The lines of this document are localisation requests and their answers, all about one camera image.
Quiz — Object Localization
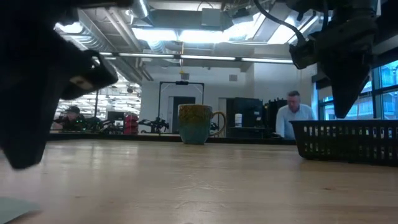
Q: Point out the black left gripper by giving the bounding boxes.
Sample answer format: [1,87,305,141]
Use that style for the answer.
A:
[0,0,94,170]

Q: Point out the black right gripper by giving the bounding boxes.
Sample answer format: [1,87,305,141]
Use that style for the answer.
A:
[313,7,379,119]

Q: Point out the red storage bins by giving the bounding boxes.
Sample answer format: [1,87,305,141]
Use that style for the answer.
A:
[123,113,140,135]

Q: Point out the black plastic slotted basket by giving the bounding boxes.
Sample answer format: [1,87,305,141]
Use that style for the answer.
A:
[289,119,398,167]

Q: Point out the person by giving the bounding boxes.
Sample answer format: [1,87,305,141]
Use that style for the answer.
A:
[51,105,87,131]
[274,90,317,141]

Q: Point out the background robot workstation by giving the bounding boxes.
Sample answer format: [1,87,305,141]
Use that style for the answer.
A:
[83,116,124,134]

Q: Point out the dark lockers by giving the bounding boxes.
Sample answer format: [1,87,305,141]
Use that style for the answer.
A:
[264,98,289,138]

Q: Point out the black cabinet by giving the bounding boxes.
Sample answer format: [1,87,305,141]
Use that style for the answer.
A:
[226,96,265,139]

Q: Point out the long ceiling light strip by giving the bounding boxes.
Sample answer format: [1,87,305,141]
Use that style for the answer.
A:
[99,51,293,64]

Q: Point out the grey ventilation box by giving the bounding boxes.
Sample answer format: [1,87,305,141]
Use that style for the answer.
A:
[201,7,225,27]

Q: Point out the green speckled ceramic mug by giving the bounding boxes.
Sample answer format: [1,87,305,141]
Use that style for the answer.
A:
[177,103,228,146]

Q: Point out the dark door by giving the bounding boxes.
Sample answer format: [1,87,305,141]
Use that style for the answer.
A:
[171,96,197,134]

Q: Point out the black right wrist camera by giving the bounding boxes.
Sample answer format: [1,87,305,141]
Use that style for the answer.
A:
[288,39,318,70]

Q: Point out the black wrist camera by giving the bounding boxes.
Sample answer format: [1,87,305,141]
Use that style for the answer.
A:
[60,49,119,101]
[288,39,318,70]

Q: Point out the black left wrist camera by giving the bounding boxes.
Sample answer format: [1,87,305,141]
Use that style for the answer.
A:
[60,49,119,101]

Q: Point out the black right camera cable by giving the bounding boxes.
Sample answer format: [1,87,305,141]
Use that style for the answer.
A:
[252,0,308,46]

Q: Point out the black gantry frame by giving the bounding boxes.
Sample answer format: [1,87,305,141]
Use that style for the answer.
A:
[157,80,206,135]

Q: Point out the silver ceiling duct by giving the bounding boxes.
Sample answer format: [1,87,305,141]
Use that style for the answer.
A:
[126,0,150,19]

